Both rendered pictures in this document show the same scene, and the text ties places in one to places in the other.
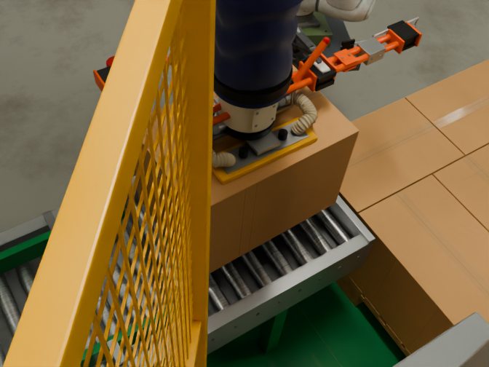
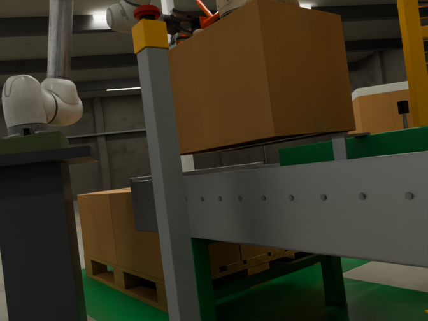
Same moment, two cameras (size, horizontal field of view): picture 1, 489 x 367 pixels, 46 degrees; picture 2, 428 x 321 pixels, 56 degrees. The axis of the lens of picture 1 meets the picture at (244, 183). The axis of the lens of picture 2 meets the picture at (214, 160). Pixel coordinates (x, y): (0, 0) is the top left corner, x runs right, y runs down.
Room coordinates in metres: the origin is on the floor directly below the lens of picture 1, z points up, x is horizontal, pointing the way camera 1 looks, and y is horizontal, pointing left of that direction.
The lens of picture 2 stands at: (1.33, 1.51, 0.61)
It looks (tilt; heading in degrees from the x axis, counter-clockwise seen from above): 1 degrees up; 271
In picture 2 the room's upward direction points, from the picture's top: 7 degrees counter-clockwise
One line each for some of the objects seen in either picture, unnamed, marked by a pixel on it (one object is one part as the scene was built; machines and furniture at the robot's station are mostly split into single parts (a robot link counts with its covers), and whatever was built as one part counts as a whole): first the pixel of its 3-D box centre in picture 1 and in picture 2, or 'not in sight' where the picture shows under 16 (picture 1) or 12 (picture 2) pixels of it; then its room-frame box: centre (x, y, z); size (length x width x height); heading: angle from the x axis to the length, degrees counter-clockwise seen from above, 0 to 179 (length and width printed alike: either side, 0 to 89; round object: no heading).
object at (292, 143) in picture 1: (263, 145); not in sight; (1.11, -0.04, 1.10); 0.34 x 0.10 x 0.05; 127
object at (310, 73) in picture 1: (316, 72); (203, 27); (1.34, -0.18, 1.21); 0.10 x 0.08 x 0.06; 37
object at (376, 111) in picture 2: not in sight; (381, 118); (0.12, -1.49, 0.82); 0.60 x 0.40 x 0.40; 81
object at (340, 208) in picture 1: (315, 178); (204, 176); (1.41, -0.28, 0.58); 0.70 x 0.03 x 0.06; 37
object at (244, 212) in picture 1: (241, 166); (247, 91); (1.20, 0.02, 0.88); 0.60 x 0.40 x 0.40; 129
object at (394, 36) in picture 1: (403, 37); not in sight; (1.54, -0.47, 1.20); 0.08 x 0.07 x 0.05; 127
